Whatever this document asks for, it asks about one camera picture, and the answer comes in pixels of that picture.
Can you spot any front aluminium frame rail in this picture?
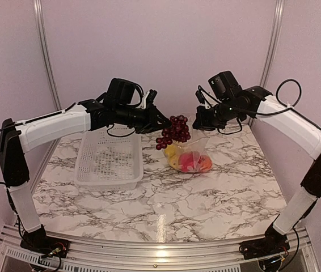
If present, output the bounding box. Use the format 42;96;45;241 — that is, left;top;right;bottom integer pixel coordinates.
0;226;320;271

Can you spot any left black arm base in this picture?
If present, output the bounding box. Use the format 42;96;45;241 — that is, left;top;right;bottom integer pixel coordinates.
20;225;70;258

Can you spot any orange toy pumpkin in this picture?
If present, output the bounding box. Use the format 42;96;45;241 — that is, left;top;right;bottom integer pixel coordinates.
200;156;213;173

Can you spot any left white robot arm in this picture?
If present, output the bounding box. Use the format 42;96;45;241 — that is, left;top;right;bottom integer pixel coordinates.
0;99;171;252

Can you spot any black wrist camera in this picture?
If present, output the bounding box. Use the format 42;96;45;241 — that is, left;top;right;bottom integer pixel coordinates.
103;78;144;107
208;71;239;101

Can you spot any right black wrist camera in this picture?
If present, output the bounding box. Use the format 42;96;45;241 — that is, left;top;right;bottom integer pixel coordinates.
208;71;239;101

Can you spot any aluminium frame post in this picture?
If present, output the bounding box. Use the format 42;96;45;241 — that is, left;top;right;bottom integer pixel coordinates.
260;0;285;87
33;0;61;110

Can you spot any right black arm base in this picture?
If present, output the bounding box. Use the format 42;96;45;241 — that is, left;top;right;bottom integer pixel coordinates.
239;224;290;260

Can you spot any purple toy grape bunch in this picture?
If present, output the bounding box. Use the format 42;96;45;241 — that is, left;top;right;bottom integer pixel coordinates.
155;114;191;150

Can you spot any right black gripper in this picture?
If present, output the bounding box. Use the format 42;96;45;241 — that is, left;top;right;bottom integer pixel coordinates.
193;97;244;130

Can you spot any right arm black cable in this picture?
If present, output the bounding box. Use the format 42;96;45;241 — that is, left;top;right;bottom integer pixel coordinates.
275;79;321;192

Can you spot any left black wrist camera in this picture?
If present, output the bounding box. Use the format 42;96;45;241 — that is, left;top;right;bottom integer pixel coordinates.
103;78;144;107

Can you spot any white plastic basket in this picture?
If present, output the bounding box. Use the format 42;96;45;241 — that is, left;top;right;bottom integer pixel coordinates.
74;127;143;192

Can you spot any left aluminium frame post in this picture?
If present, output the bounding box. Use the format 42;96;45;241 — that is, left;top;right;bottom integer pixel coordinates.
33;0;61;110

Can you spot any yellow toy banana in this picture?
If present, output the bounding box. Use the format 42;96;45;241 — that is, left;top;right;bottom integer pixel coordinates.
168;156;179;169

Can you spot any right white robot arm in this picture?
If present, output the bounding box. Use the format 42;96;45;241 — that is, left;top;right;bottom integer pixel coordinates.
192;86;321;254

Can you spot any right aluminium frame post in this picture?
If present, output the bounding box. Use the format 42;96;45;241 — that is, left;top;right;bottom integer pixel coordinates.
260;0;285;87

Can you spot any red toy bell pepper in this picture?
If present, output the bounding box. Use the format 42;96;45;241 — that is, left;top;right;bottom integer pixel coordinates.
178;151;200;173

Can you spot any clear zip top bag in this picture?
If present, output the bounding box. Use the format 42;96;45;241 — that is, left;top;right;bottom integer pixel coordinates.
156;114;213;173

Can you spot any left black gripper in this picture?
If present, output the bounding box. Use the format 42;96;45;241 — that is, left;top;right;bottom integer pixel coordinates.
115;102;171;134

